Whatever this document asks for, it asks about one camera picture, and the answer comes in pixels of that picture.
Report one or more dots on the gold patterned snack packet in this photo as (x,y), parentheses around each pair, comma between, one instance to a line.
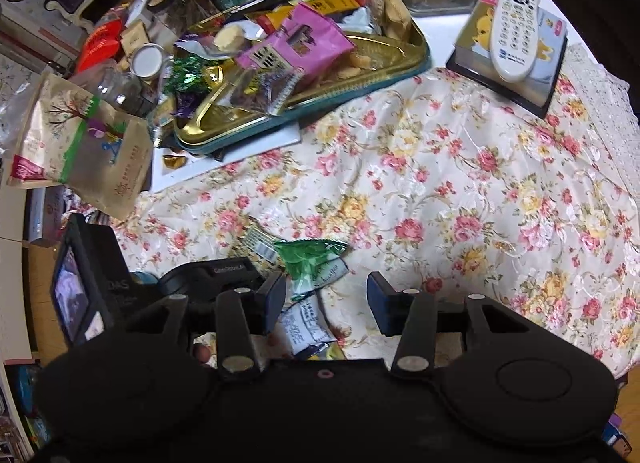
(257,245)

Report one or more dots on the kraft paper snack bag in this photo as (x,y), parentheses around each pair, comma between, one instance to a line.
(90,153)

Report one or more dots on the white flat tray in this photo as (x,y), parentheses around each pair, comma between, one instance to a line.
(235,163)

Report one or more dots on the large green snack packet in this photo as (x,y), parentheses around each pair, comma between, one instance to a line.
(310,260)

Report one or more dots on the clear dried fruit packet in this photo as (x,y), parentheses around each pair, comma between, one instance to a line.
(260,93)

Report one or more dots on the white round lid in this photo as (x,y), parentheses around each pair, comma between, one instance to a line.
(148,60)

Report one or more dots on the floral tablecloth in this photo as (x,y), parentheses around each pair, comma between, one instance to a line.
(450,193)

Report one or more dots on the red snack packet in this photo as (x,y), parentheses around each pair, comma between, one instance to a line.
(97,48)

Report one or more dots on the yellow snack packet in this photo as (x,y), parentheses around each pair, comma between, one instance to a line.
(325,352)

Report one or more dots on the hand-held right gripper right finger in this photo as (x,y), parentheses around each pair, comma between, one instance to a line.
(380,308)

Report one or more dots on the glass jar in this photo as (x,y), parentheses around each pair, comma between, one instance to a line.
(125,93)

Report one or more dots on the white lace cloth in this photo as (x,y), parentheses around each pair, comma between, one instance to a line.
(600,93)

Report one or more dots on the picture book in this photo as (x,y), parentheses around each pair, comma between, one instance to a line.
(550,58)

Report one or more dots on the pink snack packet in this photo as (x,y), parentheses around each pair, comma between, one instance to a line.
(300,40)

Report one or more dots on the pile of wrapped candies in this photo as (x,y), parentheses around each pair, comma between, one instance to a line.
(187,80)

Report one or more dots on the teal tin with gold insert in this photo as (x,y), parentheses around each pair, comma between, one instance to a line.
(320,93)

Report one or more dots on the dark lidded jar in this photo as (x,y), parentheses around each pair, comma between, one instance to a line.
(182,8)

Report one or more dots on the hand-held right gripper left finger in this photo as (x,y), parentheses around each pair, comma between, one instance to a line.
(272,303)

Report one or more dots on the grey printed snack packet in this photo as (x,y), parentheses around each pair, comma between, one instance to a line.
(305,323)

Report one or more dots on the white remote control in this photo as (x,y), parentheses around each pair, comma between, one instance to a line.
(515,28)

